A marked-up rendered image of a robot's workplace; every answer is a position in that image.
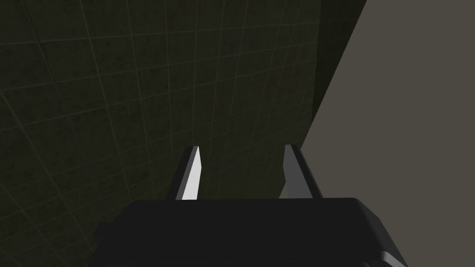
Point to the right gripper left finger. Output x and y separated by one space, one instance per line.
190 178

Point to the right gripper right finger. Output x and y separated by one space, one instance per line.
299 178

